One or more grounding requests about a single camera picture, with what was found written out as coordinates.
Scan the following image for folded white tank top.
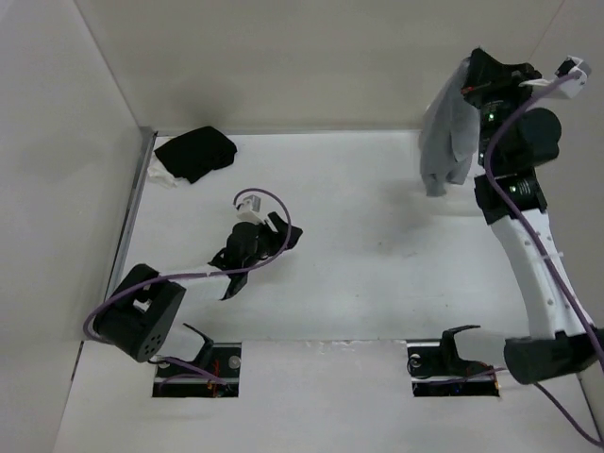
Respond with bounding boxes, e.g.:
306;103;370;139
146;157;181;189

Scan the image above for folded black tank top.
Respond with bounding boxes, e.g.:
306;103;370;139
155;126;238;184

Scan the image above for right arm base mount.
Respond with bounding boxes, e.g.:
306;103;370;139
406;325;503;397

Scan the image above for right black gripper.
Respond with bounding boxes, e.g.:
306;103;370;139
461;48;546;169

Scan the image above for left metal table rail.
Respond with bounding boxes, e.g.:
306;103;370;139
103;126;157;300

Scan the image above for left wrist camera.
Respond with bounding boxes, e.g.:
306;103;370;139
235;194;263;225

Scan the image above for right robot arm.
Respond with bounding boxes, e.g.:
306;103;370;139
461;48;603;385

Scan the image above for grey tank top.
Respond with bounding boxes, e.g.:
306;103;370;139
418;58;479;197

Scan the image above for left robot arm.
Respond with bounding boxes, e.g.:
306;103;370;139
88;211;303;377

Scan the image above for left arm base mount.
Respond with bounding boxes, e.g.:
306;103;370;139
149;323;243;399

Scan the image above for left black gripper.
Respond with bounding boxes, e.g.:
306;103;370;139
243;212;300;271

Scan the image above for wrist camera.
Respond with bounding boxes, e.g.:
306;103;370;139
554;56;592;99
235;194;263;225

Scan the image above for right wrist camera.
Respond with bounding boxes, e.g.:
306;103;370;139
554;56;592;99

